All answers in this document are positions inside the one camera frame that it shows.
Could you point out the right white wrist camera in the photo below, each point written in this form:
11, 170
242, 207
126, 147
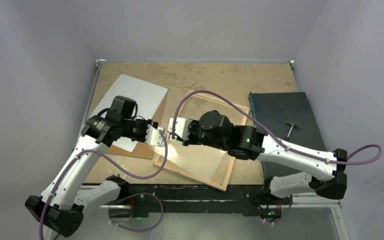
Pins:
179, 128

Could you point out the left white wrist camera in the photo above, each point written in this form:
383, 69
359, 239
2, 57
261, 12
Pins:
155, 136

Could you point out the dark blue book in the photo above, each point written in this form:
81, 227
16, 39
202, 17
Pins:
274, 110

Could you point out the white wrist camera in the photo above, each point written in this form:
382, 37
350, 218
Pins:
179, 128
155, 136

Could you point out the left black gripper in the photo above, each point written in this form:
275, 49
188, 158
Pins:
142, 138

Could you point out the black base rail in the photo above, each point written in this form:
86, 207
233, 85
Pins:
247, 200

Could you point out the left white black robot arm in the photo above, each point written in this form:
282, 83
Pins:
55, 207

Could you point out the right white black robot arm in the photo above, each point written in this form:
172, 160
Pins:
321, 172

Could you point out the brown backing board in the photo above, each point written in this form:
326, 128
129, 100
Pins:
141, 150

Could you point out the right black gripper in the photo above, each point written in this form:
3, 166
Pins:
190, 141

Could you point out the printed photo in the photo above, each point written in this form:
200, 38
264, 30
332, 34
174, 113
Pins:
147, 95

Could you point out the wooden picture frame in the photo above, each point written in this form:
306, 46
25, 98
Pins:
225, 182

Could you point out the aluminium frame rails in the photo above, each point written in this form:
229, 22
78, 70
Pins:
193, 90

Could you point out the small hammer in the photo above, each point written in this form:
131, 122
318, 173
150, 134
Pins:
292, 126

